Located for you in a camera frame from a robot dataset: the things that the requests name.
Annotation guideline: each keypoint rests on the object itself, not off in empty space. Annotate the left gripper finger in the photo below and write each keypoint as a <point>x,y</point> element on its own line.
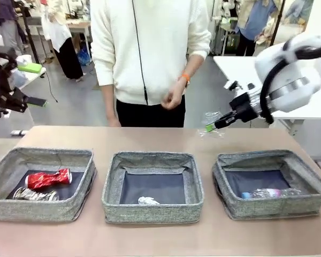
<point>36,102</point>
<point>29,67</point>

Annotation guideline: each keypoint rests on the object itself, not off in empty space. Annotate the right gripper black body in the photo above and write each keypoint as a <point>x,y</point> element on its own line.
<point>243,107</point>

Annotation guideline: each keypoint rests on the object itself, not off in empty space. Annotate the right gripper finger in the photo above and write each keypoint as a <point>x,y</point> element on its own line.
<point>230,115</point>
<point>220,124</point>

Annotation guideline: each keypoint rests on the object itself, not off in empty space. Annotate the clear plastic cup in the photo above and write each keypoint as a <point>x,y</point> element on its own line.
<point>211,117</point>

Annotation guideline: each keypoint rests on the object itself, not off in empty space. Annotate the crushed red drink can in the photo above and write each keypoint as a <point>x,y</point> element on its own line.
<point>42,180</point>

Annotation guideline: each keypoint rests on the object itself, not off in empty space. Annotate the clear bottle with blue cap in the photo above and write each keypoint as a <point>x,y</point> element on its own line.
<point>270,192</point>

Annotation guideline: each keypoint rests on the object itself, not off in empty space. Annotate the crushed black drink can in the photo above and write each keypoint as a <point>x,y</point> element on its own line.
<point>32,195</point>

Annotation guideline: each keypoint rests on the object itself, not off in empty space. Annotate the white paper ball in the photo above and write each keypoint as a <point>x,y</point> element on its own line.
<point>147,200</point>

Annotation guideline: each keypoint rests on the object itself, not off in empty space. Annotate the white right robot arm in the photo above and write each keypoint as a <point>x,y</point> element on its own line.
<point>291,91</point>

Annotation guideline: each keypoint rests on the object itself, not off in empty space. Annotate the person's right forearm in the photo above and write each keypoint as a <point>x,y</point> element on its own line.
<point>108,103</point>

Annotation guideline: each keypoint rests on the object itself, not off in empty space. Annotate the person's left forearm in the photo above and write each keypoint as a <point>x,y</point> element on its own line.
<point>194,64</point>

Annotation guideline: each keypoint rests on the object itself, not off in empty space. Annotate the person's right hand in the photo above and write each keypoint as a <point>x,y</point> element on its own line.
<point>113,123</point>

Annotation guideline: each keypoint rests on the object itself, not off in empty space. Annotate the white paper roll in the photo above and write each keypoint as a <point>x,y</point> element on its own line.
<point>25,59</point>

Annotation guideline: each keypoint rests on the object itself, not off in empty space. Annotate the small white side table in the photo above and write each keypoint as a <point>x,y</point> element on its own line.
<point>34,76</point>

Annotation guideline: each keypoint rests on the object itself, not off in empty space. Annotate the clear plastic storage box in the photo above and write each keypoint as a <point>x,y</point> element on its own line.
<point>18,79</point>

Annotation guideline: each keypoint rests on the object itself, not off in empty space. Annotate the black tripod stand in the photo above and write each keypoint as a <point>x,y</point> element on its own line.
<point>31,40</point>

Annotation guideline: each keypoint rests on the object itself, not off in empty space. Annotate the white marker pen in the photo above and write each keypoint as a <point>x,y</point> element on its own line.
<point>17,132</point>

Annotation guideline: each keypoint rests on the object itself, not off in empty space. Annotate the large white table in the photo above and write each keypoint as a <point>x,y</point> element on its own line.
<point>238,69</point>

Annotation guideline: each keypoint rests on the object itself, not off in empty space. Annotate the bystander in purple jacket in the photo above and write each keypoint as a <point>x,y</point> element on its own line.
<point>9,34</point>

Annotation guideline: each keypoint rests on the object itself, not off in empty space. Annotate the bystander in white coat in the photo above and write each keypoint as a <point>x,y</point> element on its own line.
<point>57,29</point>

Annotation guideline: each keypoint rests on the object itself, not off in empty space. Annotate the blue plastic bag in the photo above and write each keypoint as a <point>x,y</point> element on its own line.
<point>83,57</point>

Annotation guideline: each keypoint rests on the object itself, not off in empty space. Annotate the orange wristwatch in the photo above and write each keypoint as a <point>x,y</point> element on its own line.
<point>186,78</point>

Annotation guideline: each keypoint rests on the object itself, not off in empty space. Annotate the wooden background desk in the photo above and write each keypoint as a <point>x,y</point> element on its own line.
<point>80,26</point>

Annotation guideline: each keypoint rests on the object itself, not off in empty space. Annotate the bystander in blue shirt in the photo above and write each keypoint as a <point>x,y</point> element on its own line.
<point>254,24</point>

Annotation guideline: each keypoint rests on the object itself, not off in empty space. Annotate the person in white sweater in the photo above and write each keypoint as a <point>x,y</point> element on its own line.
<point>117,53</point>

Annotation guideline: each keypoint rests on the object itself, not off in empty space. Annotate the thin black pole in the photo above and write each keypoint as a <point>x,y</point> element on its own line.
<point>278,21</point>

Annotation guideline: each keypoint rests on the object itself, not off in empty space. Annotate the grey fabric basket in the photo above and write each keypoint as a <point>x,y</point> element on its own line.
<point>29,211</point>
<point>149,214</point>
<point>270,210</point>

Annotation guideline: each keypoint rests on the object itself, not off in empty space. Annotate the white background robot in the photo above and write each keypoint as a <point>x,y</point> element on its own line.
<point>227,8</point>

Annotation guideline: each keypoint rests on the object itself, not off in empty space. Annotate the bystander in light blue top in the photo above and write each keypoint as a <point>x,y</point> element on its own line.
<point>297,10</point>

